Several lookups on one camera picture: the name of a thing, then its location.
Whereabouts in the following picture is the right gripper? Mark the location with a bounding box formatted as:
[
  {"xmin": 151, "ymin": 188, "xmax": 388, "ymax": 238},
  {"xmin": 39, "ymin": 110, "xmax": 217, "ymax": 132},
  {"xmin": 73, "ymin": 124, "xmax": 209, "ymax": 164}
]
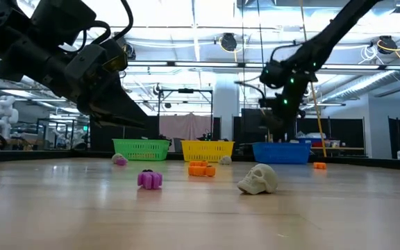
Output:
[{"xmin": 258, "ymin": 67, "xmax": 319, "ymax": 143}]

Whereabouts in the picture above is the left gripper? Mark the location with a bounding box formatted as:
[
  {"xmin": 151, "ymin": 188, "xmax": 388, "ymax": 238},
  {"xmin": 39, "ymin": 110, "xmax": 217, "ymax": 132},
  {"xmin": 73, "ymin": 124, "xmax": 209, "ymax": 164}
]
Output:
[{"xmin": 0, "ymin": 29, "xmax": 149, "ymax": 130}]

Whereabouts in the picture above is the purple toy block front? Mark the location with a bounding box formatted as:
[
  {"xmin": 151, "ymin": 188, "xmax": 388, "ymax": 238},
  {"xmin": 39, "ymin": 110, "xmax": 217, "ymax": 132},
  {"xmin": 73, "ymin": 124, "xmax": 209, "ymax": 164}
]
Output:
[{"xmin": 137, "ymin": 169, "xmax": 164, "ymax": 191}]

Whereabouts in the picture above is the blue plastic basket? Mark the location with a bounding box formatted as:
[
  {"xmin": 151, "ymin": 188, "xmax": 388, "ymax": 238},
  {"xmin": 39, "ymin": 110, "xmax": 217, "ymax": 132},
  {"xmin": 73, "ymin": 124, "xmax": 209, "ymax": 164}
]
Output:
[{"xmin": 251, "ymin": 141, "xmax": 313, "ymax": 165}]

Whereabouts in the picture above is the black partition panel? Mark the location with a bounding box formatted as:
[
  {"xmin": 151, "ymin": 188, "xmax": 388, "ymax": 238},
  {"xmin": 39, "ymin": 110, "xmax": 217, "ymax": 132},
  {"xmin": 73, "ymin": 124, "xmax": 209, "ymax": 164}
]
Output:
[
  {"xmin": 295, "ymin": 117, "xmax": 366, "ymax": 151},
  {"xmin": 89, "ymin": 115, "xmax": 160, "ymax": 153}
]

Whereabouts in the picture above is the blue storage bin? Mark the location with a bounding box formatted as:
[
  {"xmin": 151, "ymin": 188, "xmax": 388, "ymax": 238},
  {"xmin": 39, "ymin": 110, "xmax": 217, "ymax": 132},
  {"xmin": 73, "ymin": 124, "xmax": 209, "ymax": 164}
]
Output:
[{"xmin": 297, "ymin": 133, "xmax": 327, "ymax": 148}]

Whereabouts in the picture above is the green plastic basket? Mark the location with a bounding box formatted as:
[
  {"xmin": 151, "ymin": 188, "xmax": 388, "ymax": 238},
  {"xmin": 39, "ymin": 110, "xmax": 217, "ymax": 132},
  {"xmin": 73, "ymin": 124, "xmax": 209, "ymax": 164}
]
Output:
[{"xmin": 112, "ymin": 138, "xmax": 171, "ymax": 162}]

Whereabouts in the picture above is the pink hanging cloth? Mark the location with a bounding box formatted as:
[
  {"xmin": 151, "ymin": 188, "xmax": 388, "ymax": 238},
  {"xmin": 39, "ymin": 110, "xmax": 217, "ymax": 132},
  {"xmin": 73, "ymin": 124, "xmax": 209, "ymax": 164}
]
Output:
[{"xmin": 158, "ymin": 113, "xmax": 213, "ymax": 142}]

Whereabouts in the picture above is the yellow plastic basket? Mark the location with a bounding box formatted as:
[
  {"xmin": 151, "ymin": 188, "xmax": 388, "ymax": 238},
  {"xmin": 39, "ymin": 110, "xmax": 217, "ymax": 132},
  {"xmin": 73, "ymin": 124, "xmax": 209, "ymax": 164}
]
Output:
[{"xmin": 180, "ymin": 140, "xmax": 235, "ymax": 163}]

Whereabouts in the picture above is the long overhead light bar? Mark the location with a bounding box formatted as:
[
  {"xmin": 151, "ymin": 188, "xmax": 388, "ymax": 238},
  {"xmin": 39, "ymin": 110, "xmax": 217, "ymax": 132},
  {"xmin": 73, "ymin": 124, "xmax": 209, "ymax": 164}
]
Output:
[{"xmin": 126, "ymin": 60, "xmax": 347, "ymax": 69}]

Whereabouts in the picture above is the yellow hanging cable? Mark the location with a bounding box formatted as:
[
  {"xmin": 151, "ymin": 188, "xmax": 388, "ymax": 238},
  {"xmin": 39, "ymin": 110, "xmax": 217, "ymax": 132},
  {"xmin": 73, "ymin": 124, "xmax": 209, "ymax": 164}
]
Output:
[{"xmin": 299, "ymin": 0, "xmax": 328, "ymax": 159}]

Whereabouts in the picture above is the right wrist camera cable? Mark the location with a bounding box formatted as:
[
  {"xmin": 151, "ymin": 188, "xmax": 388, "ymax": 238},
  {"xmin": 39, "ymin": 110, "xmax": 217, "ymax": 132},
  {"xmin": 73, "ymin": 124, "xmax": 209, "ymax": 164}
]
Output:
[{"xmin": 233, "ymin": 43, "xmax": 305, "ymax": 102}]

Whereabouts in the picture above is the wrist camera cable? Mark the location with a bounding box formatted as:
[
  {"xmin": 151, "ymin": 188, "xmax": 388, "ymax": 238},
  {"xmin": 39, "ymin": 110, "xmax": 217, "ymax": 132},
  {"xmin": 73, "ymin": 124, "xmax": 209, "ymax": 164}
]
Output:
[
  {"xmin": 233, "ymin": 43, "xmax": 305, "ymax": 102},
  {"xmin": 81, "ymin": 0, "xmax": 134, "ymax": 46}
]

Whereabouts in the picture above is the black ceiling cord reel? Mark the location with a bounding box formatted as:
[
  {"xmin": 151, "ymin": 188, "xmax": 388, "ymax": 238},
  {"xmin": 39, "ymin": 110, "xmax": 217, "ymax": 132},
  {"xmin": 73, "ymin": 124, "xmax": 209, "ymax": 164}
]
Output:
[
  {"xmin": 111, "ymin": 31, "xmax": 137, "ymax": 62},
  {"xmin": 219, "ymin": 33, "xmax": 238, "ymax": 53},
  {"xmin": 376, "ymin": 34, "xmax": 399, "ymax": 56}
]

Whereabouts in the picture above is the black metal stand frame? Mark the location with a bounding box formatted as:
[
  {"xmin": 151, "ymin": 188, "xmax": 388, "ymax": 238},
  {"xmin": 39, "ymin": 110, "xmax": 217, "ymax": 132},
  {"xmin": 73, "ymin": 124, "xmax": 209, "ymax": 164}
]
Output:
[{"xmin": 156, "ymin": 87, "xmax": 215, "ymax": 140}]

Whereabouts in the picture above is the black aluminium table frame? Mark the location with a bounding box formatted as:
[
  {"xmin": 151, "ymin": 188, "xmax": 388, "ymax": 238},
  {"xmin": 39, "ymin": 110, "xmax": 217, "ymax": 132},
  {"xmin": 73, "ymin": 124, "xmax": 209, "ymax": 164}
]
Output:
[{"xmin": 0, "ymin": 148, "xmax": 400, "ymax": 171}]

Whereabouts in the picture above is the thin black hanging cable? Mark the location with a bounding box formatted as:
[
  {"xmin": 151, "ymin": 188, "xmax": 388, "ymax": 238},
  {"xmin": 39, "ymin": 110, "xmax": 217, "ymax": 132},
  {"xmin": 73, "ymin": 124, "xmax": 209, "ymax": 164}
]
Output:
[{"xmin": 240, "ymin": 0, "xmax": 247, "ymax": 108}]

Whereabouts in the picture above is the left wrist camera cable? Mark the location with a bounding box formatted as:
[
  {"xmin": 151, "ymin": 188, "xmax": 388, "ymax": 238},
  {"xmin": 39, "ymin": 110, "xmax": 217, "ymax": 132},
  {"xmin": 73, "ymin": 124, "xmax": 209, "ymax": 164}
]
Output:
[{"xmin": 81, "ymin": 0, "xmax": 134, "ymax": 46}]

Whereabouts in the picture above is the black hanging cable with coil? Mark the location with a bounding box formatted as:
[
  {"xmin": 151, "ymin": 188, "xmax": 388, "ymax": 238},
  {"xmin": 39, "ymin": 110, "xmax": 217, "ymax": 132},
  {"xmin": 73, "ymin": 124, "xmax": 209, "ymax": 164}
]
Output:
[{"xmin": 256, "ymin": 0, "xmax": 271, "ymax": 142}]

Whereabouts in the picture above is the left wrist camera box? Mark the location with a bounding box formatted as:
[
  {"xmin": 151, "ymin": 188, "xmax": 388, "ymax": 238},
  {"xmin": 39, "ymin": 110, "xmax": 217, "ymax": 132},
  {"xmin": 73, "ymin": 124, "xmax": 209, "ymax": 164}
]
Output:
[{"xmin": 29, "ymin": 0, "xmax": 97, "ymax": 47}]

